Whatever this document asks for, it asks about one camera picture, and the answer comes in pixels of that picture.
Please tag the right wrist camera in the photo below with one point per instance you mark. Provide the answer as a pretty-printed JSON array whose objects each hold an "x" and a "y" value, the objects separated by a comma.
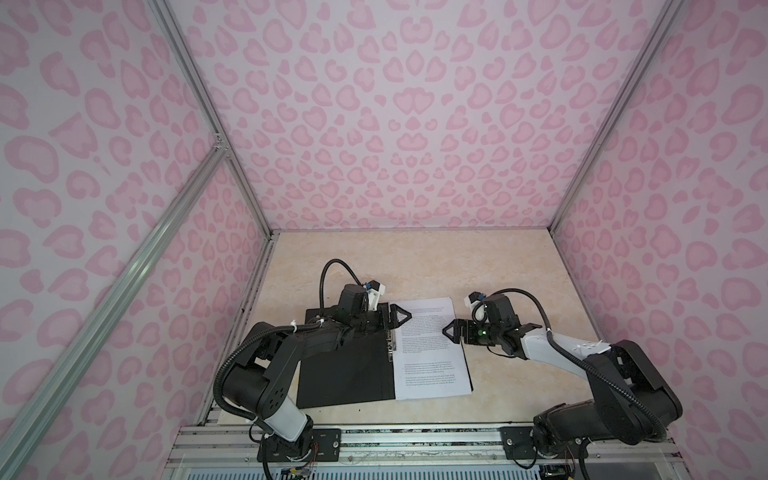
[{"x": 474, "y": 299}]

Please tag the blue folder black inside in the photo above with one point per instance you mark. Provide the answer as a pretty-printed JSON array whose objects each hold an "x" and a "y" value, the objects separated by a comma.
[{"x": 357, "y": 373}]

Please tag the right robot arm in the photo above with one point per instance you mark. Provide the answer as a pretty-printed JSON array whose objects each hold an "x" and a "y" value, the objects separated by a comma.
[{"x": 630, "y": 400}]

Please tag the diagonal aluminium frame bar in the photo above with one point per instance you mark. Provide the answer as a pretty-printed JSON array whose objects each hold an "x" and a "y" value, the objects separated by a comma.
[{"x": 39, "y": 413}]

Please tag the left corner aluminium post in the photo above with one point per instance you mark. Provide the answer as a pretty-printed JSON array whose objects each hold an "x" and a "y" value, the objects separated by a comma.
[{"x": 167, "y": 22}]

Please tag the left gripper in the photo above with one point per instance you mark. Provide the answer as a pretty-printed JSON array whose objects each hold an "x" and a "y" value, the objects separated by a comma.
[{"x": 392, "y": 323}]

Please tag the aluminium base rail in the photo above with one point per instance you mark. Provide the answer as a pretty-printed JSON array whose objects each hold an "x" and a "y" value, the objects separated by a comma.
[{"x": 415, "y": 451}]

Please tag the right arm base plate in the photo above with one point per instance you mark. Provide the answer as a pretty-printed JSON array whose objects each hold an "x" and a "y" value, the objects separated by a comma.
[{"x": 518, "y": 445}]

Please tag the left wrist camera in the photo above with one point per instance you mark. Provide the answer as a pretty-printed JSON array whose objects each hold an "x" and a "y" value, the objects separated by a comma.
[{"x": 374, "y": 290}]

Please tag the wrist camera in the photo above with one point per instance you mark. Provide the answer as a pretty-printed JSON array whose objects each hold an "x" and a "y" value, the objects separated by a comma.
[
  {"x": 374, "y": 290},
  {"x": 474, "y": 299}
]

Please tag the corner aluminium post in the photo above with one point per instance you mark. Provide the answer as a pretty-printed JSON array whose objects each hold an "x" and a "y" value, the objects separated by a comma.
[
  {"x": 167, "y": 22},
  {"x": 659, "y": 34}
]

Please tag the paper sheet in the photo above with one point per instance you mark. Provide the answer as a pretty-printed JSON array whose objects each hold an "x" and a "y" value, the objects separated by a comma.
[{"x": 426, "y": 364}]

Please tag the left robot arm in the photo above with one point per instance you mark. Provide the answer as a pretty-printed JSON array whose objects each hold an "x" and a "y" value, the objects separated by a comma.
[{"x": 259, "y": 380}]

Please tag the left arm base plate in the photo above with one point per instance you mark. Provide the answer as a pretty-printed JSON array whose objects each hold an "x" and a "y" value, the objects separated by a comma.
[{"x": 317, "y": 444}]

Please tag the right corner aluminium post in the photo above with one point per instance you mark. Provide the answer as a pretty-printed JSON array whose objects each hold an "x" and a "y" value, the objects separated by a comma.
[{"x": 659, "y": 34}]

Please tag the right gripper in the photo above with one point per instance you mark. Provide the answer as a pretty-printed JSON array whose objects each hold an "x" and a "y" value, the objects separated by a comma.
[{"x": 468, "y": 326}]

